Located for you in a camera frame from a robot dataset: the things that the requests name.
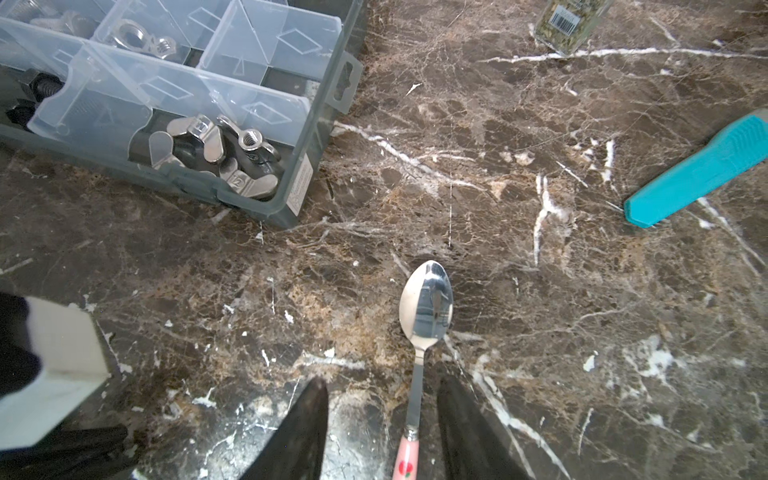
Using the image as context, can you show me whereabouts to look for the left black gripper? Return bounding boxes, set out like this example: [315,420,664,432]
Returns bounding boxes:
[1,293,137,479]

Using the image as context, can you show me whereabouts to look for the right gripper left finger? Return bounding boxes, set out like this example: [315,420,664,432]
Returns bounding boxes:
[240,377,329,480]

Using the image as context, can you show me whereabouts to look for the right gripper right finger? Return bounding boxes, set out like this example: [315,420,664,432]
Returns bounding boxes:
[437,376,530,480]

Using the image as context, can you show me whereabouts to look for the wing nuts inside organizer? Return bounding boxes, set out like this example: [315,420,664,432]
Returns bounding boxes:
[148,114,284,200]

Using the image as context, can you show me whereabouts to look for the grey compartment organizer box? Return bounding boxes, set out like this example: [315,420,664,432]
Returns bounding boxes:
[1,1,367,228]

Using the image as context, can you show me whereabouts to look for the black bolts in organizer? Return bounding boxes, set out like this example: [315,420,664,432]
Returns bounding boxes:
[5,69,64,131]

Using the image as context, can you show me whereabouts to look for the small black-lidded glass jar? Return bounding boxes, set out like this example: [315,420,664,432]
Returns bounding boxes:
[533,0,614,56]

